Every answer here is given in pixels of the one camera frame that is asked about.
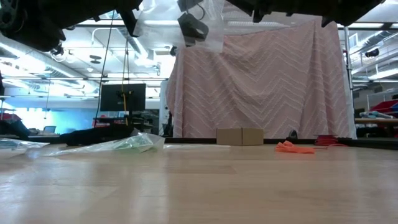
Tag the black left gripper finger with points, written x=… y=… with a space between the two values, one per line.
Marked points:
x=129 y=21

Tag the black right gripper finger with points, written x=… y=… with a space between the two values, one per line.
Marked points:
x=189 y=4

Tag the black rubber band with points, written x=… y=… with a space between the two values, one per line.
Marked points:
x=192 y=29

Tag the green rubber band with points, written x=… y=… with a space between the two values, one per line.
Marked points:
x=133 y=144

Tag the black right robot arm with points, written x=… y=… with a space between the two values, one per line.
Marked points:
x=342 y=9

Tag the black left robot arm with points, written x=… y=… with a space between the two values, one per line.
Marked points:
x=28 y=21

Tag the orange rubber band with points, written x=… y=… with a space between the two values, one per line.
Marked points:
x=286 y=146
x=306 y=151

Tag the round ceiling sensor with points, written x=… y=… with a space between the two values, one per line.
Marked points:
x=95 y=57

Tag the black ceiling spotlight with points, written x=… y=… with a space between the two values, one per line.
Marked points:
x=58 y=50

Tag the black computer monitor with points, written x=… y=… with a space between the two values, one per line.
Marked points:
x=112 y=98

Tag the pink chevron curtain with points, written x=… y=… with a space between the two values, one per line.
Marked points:
x=280 y=93

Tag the metal curtain rack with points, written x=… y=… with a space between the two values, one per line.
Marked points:
x=346 y=62

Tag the dark cluttered desk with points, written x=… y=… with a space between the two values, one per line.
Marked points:
x=143 y=123

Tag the black tripod stand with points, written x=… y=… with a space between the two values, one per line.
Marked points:
x=169 y=126

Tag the open laptop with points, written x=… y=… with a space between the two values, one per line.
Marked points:
x=49 y=129

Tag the black metal clamp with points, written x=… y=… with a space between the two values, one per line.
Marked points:
x=292 y=135

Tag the small cardboard box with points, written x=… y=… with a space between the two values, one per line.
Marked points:
x=239 y=137

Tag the blue white roll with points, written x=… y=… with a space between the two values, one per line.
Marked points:
x=373 y=114

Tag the red storage bin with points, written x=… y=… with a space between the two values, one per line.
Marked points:
x=384 y=107

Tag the wooden workbench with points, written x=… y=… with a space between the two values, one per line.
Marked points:
x=376 y=121

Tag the black aluminium table frame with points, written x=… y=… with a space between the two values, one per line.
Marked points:
x=373 y=143

